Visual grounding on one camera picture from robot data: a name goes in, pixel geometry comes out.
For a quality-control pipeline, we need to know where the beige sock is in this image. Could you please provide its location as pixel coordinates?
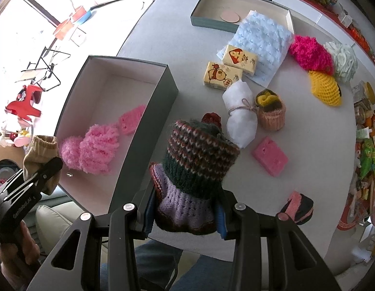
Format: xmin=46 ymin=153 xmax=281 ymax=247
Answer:
xmin=23 ymin=135 xmax=58 ymax=181

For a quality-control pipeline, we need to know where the pink and black sock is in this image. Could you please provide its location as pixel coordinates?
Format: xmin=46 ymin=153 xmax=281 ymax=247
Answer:
xmin=280 ymin=191 xmax=314 ymax=225

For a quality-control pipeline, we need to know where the striped purple knitted hat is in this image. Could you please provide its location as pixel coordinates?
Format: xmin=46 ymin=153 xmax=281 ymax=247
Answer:
xmin=149 ymin=120 xmax=240 ymax=235

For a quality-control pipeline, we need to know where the dark red knitted flower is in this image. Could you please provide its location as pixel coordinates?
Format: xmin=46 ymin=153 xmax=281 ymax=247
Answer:
xmin=201 ymin=112 xmax=222 ymax=129

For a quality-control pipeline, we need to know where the white cloth bundle with twine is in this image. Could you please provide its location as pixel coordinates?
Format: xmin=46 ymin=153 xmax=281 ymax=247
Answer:
xmin=222 ymin=80 xmax=258 ymax=148

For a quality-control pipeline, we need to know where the yellow tissue pack red diamond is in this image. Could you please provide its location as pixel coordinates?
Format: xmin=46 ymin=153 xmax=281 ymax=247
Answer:
xmin=222 ymin=45 xmax=259 ymax=76

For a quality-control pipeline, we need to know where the person hand holding gripper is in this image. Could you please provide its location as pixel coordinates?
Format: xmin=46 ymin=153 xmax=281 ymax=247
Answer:
xmin=0 ymin=221 xmax=40 ymax=290

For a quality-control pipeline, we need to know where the light pink fluffy pompom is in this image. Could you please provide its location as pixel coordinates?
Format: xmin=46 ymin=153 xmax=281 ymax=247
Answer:
xmin=59 ymin=123 xmax=120 ymax=175

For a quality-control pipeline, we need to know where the dark green storage box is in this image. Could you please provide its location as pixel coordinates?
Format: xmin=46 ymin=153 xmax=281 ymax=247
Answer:
xmin=55 ymin=56 xmax=178 ymax=216

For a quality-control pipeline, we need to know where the red plastic stool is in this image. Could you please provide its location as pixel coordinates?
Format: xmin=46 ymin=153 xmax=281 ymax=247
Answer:
xmin=5 ymin=85 xmax=42 ymax=121

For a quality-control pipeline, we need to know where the black folding chair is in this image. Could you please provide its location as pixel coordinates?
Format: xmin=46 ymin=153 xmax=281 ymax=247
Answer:
xmin=15 ymin=47 xmax=71 ymax=92

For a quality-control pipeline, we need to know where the pink sponge in box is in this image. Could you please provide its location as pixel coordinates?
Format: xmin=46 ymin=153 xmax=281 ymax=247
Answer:
xmin=118 ymin=105 xmax=146 ymax=135

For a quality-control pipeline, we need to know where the cluttered snack pile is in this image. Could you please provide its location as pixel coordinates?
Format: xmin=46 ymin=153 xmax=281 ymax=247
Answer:
xmin=337 ymin=81 xmax=375 ymax=231

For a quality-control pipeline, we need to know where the pink sponge block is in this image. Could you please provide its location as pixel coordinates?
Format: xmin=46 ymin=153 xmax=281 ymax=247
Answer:
xmin=251 ymin=137 xmax=288 ymax=177

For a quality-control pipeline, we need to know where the red basin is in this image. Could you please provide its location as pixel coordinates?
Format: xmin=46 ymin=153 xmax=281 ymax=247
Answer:
xmin=53 ymin=6 xmax=91 ymax=41

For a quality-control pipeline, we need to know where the pink knitted pouch yellow filling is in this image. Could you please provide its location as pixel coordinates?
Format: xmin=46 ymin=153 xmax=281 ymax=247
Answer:
xmin=255 ymin=89 xmax=286 ymax=131

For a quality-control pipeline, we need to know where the yellow tissue pack bear print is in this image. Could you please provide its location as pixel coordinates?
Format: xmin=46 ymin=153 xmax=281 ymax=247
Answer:
xmin=203 ymin=61 xmax=243 ymax=91

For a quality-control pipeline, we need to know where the yellow mesh knitted item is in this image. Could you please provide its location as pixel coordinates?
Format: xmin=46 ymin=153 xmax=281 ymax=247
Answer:
xmin=309 ymin=71 xmax=342 ymax=107

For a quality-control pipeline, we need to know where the magenta fluffy pompom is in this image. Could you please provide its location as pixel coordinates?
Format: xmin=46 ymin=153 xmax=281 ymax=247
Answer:
xmin=289 ymin=35 xmax=334 ymax=76

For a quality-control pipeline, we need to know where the pale green bath pouf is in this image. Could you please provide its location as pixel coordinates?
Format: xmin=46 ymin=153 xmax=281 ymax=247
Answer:
xmin=324 ymin=41 xmax=358 ymax=83

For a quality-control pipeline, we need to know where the light blue dotted blanket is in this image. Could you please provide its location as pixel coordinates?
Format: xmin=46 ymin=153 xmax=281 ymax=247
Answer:
xmin=228 ymin=10 xmax=294 ymax=88

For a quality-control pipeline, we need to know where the shallow teal box lid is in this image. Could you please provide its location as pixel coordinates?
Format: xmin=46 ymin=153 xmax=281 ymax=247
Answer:
xmin=190 ymin=0 xmax=295 ymax=33

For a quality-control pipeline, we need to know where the round wooden coaster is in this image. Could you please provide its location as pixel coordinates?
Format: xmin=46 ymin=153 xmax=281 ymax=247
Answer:
xmin=220 ymin=10 xmax=240 ymax=24

